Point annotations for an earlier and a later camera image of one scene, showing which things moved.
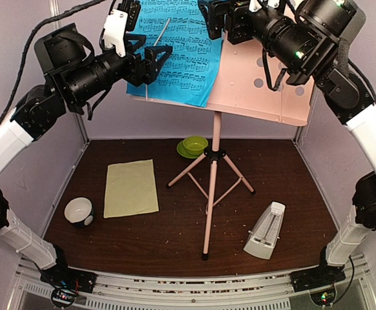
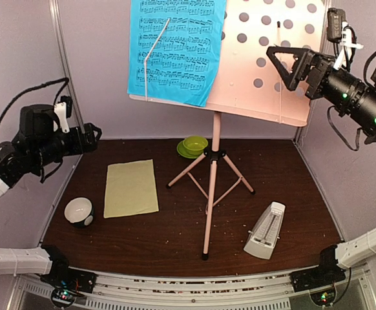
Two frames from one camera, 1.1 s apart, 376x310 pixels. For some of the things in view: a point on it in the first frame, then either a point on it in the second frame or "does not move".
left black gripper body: (137, 74) → (77, 146)
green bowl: (195, 144) does not move
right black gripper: (215, 17) → (300, 69)
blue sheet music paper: (187, 75) does not move
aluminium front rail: (261, 290) does not move
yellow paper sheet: (130, 189) does not move
